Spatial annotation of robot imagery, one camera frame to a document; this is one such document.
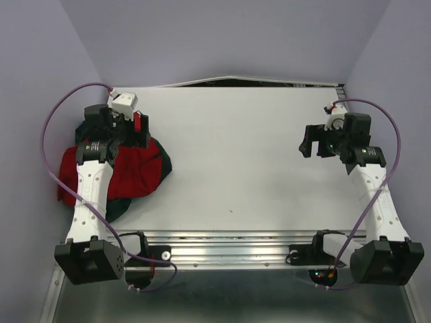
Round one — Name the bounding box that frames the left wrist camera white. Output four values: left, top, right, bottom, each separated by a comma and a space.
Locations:
111, 92, 138, 120

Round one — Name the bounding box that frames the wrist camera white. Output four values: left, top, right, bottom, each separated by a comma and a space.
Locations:
111, 92, 138, 120
324, 102, 347, 131

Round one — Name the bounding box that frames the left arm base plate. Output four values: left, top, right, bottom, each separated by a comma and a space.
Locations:
125, 245, 172, 267

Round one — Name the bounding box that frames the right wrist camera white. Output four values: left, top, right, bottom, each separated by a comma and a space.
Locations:
324, 102, 347, 131

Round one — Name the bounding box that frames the red pleated skirt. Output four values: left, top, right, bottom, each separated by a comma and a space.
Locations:
57, 112, 166, 207

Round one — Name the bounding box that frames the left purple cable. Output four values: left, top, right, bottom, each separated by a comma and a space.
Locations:
40, 82, 178, 293

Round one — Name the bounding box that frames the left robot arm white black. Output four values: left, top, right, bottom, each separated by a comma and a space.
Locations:
55, 103, 150, 285

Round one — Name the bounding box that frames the green plaid skirt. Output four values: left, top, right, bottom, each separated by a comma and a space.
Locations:
74, 120, 173, 223

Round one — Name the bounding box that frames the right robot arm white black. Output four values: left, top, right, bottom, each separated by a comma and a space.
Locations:
291, 112, 424, 286

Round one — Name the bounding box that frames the aluminium frame rail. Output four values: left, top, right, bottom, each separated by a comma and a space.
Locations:
40, 231, 422, 322

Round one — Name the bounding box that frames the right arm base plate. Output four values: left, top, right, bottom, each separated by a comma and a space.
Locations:
286, 244, 335, 266

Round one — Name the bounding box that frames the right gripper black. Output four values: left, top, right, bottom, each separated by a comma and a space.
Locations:
298, 121, 350, 157

